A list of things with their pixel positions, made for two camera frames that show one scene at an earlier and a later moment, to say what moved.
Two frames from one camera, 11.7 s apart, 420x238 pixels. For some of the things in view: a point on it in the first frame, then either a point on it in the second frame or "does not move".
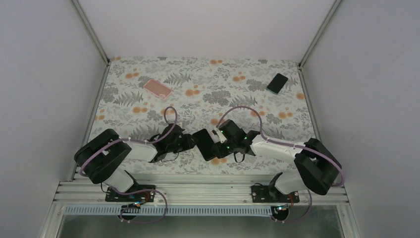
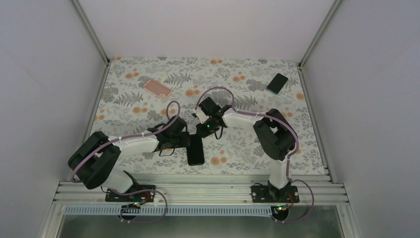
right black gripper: x=220 y=152 to x=204 y=133
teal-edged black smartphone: x=277 y=83 does not move
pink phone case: x=159 y=89 does not move
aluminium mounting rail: x=194 y=189 does not move
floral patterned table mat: x=140 y=97 does not move
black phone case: x=205 y=143 to x=195 y=152
